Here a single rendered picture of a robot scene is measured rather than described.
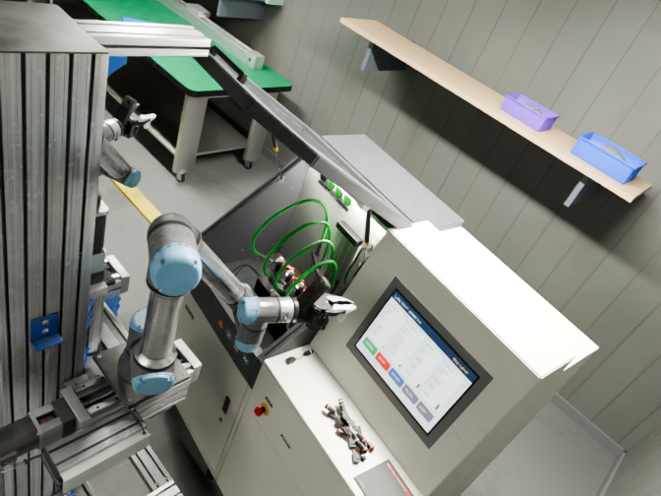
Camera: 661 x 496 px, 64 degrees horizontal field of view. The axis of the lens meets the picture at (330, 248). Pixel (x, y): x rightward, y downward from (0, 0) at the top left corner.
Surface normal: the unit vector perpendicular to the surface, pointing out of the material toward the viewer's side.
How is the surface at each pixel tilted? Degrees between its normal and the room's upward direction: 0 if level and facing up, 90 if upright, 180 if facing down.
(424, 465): 76
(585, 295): 90
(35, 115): 90
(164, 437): 0
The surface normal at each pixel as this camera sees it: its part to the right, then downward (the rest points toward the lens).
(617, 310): -0.67, 0.25
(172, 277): 0.36, 0.55
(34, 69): 0.67, 0.61
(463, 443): -0.66, -0.03
